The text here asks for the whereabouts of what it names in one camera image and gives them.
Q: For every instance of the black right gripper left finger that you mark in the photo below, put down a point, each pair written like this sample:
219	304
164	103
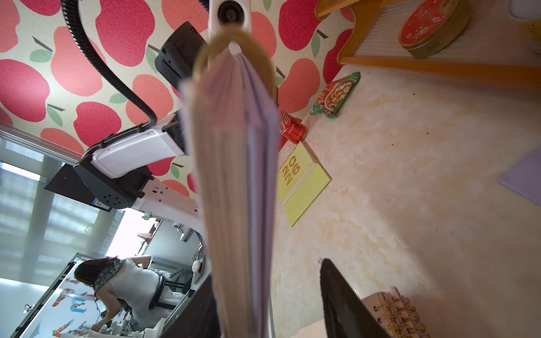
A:
196	317

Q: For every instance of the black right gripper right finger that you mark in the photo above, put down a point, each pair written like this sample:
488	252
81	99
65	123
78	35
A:
344	313

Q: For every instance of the pink calendar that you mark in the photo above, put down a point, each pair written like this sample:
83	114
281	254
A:
394	312

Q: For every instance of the green calendar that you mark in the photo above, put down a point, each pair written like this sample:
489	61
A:
301	179

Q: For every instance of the purple calendar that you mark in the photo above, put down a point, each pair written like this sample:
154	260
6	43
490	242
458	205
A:
231	122
524	178

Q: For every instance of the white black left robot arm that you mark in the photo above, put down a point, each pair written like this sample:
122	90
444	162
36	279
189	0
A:
116	175

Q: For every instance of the seated person outside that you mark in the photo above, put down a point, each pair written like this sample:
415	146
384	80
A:
120	283

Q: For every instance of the red cola can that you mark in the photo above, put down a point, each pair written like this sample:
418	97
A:
291	128

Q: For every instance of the snack packet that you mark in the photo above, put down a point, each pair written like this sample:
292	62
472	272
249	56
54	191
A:
334	96

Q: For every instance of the orange wooden shelf rack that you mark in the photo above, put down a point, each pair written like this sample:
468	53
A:
471	39

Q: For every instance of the red round tin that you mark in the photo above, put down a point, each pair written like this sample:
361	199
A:
433	25

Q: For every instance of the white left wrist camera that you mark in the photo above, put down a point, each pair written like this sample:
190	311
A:
223	13

